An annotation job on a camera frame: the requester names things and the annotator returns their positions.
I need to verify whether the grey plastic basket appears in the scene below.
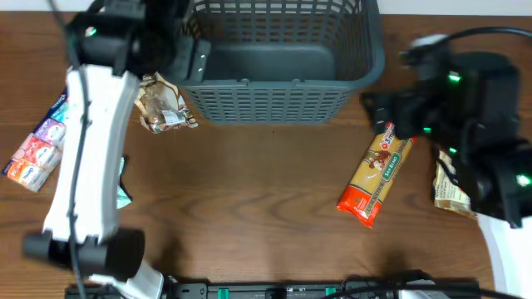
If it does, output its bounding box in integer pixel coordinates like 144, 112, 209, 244
173, 0, 385, 124

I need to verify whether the brown mushroom snack bag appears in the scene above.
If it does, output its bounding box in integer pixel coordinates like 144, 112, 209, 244
135, 73, 199, 134

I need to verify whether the orange spaghetti packet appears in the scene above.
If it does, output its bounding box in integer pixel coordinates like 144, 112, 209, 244
337, 122, 416, 228

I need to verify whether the gold rice bag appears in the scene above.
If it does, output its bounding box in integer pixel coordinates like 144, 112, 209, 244
433, 162, 477, 220

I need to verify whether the teal small sachet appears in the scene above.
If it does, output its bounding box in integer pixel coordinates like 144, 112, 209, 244
116, 156, 132, 209

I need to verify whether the multicolour tissue pack row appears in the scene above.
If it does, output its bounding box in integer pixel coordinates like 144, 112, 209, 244
2, 87, 68, 192

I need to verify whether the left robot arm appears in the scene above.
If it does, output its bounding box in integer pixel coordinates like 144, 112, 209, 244
22, 0, 193, 298

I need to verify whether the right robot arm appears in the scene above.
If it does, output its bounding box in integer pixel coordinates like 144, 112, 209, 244
362, 34, 531, 298

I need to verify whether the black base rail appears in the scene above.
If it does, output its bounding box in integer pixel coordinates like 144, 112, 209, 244
64, 278, 483, 299

